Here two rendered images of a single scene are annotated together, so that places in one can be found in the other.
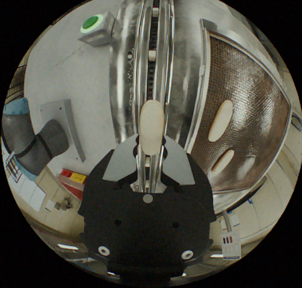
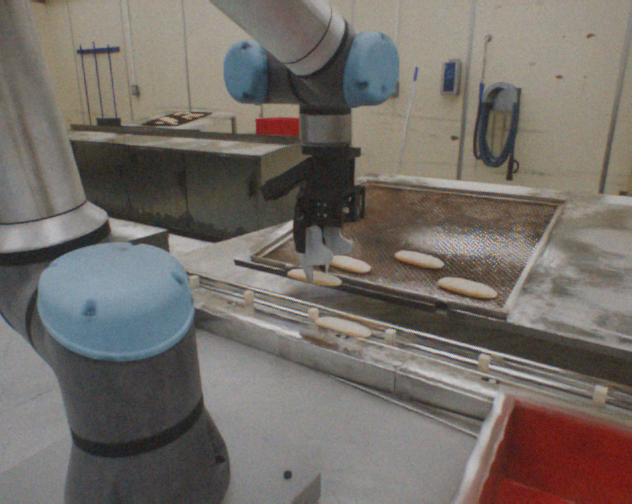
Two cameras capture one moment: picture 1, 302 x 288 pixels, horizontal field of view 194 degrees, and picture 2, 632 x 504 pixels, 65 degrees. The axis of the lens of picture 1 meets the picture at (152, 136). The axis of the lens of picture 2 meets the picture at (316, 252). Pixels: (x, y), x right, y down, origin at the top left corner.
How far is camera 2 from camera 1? 0.82 m
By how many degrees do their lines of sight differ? 89
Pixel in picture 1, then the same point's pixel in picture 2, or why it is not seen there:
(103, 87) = (227, 355)
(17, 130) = not seen: hidden behind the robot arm
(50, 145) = not seen: hidden behind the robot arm
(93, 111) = (241, 380)
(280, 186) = not seen: outside the picture
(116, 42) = (204, 305)
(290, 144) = (587, 121)
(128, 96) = (271, 316)
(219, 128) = (351, 262)
